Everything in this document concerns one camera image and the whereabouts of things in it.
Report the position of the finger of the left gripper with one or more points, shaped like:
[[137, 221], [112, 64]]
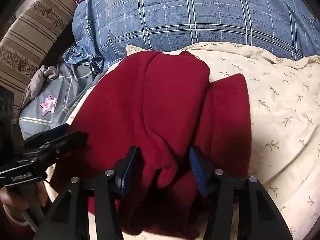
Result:
[[59, 146], [39, 139]]

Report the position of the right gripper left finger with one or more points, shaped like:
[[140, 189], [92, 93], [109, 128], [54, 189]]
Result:
[[68, 217]]

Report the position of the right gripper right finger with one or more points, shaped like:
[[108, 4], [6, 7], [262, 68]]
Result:
[[259, 217]]

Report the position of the dark red shirt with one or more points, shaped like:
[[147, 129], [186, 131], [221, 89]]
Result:
[[163, 104]]

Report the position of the left hand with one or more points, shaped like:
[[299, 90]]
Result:
[[11, 199]]

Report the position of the grey star-patterned bedding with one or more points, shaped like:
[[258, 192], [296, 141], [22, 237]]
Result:
[[59, 97]]

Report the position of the grey-pink crumpled cloth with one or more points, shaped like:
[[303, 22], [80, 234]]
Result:
[[42, 75]]

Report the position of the brown striped cushion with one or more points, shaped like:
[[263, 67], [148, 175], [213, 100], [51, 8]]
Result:
[[28, 41]]

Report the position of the cream leaf-print pillow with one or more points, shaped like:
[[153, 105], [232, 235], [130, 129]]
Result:
[[284, 99]]

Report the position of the blue plaid quilt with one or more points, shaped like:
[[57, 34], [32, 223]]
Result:
[[103, 29]]

